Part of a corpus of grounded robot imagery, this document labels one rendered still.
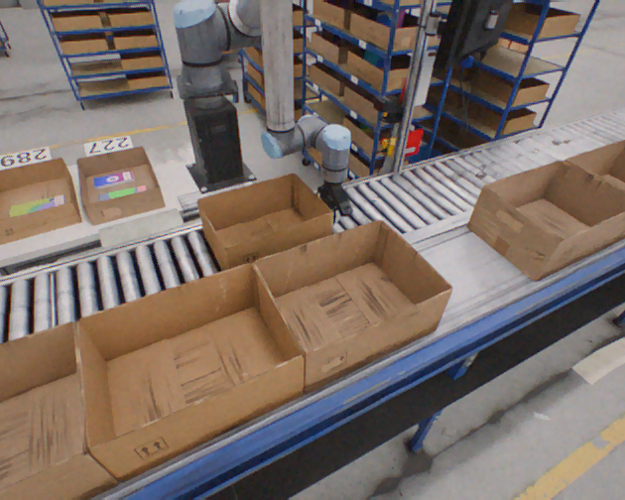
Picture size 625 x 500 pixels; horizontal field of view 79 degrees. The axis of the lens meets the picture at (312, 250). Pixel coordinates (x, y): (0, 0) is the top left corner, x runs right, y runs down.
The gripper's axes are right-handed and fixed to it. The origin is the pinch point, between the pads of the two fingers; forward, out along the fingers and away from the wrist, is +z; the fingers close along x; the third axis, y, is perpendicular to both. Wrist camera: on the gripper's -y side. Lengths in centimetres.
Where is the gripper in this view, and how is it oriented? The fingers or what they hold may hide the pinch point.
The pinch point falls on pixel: (332, 224)
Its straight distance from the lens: 143.4
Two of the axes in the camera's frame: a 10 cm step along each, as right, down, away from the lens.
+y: -4.6, -6.2, 6.4
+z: -0.3, 7.3, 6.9
